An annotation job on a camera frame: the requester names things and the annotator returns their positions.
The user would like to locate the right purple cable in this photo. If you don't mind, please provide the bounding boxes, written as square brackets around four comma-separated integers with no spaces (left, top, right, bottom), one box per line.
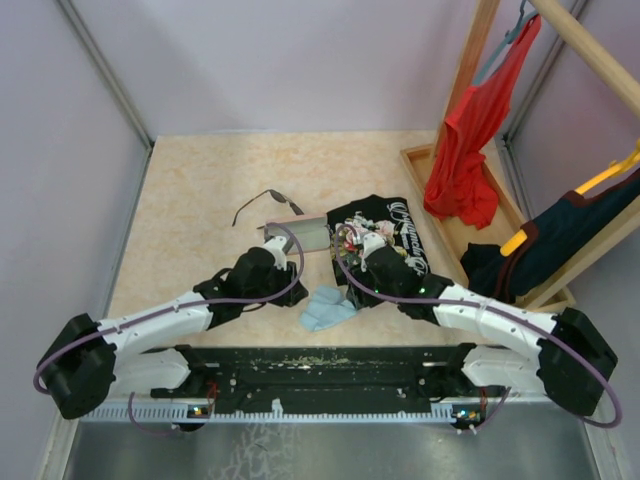
[333,223,624,429]

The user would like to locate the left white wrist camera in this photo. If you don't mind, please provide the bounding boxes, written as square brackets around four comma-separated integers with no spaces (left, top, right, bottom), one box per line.
[262,236,294,270]

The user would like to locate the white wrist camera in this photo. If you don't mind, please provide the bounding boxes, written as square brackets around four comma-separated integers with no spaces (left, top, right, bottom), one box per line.
[350,232,389,268]
[262,236,294,270]

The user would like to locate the yellow clothes hanger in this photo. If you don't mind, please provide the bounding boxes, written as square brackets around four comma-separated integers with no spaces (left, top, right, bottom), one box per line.
[500,141,640,257]

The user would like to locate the wooden clothes rack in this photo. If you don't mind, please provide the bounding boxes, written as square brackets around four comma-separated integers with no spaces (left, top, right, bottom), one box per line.
[430,1,639,286]

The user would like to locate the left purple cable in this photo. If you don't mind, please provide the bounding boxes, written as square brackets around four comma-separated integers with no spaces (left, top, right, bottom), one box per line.
[32,223,307,439]

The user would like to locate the red tank top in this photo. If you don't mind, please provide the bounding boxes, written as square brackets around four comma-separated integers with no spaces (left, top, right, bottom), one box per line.
[423,14,542,230]

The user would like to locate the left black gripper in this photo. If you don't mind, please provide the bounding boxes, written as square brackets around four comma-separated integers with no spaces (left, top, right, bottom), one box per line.
[244,259,309,308]

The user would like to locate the purple cable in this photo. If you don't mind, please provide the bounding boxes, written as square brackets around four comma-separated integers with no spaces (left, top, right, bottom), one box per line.
[333,223,624,429]
[32,223,307,439]

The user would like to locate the grey clothes hanger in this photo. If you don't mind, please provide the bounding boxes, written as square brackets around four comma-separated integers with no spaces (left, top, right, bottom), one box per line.
[472,0,538,86]

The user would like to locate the pink glasses case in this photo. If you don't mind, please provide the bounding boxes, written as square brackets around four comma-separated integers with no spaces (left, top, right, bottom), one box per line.
[258,213,330,256]

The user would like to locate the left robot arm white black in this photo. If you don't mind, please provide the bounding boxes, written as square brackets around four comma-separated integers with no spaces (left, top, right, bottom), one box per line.
[33,245,308,419]

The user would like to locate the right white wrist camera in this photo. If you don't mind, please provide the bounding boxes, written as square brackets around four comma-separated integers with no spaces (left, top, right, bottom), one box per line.
[350,232,389,268]

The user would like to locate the light blue cleaning cloth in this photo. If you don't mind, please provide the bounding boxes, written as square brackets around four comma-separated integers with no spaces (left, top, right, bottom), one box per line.
[299,286,357,332]

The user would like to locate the thin-framed sunglasses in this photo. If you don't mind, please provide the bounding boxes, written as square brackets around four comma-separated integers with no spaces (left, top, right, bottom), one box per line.
[232,188,305,227]

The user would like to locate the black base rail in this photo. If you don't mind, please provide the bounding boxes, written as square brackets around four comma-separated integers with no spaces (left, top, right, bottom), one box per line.
[151,346,479,415]

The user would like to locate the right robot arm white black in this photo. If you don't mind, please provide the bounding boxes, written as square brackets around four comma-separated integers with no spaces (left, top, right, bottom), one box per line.
[335,245,621,418]

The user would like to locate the navy blue garment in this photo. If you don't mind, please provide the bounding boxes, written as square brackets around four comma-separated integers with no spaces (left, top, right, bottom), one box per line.
[461,172,639,304]

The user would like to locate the black floral t-shirt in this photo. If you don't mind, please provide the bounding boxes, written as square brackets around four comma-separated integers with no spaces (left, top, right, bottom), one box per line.
[327,194,431,286]

